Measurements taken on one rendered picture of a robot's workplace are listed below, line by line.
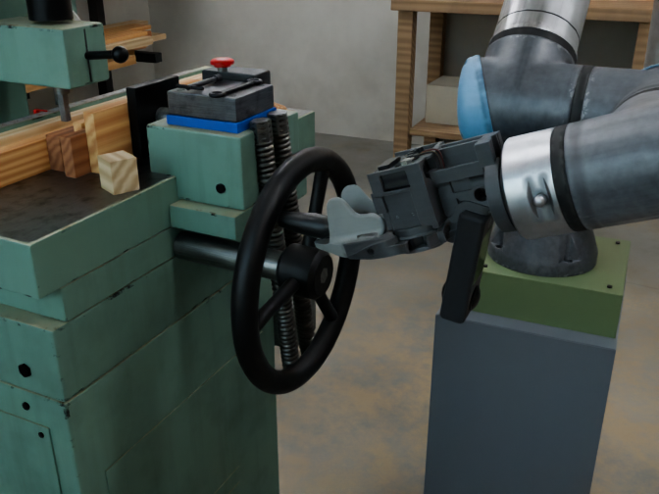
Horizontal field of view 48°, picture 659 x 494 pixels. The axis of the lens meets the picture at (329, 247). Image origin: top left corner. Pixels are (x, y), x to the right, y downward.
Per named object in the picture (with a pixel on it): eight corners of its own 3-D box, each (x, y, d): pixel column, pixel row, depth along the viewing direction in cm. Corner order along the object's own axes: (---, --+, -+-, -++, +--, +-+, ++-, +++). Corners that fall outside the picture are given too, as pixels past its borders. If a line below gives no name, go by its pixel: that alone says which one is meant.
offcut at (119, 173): (140, 189, 85) (136, 156, 84) (114, 195, 84) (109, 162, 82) (126, 181, 88) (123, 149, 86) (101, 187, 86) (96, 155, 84)
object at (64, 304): (66, 322, 77) (61, 288, 76) (-72, 282, 86) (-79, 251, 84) (263, 202, 110) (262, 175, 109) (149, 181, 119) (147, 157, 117)
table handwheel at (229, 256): (388, 236, 103) (314, 432, 91) (265, 213, 111) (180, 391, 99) (335, 94, 79) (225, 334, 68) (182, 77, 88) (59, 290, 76)
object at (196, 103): (237, 133, 85) (234, 85, 83) (160, 123, 89) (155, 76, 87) (292, 109, 96) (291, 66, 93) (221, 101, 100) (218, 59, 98)
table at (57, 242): (112, 322, 69) (104, 265, 67) (-105, 262, 82) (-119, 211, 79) (369, 153, 119) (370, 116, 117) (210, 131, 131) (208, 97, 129)
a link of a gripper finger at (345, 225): (301, 200, 75) (380, 182, 70) (321, 254, 77) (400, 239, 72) (286, 211, 73) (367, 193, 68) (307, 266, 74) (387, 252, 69)
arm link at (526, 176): (587, 210, 67) (569, 252, 59) (534, 219, 70) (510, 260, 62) (563, 115, 65) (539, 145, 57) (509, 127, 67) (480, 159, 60)
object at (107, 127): (101, 174, 90) (92, 113, 87) (90, 172, 91) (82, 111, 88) (204, 131, 108) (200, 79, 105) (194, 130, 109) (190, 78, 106)
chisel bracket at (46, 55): (73, 103, 88) (62, 28, 85) (-13, 91, 94) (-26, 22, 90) (115, 91, 94) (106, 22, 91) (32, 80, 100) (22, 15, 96)
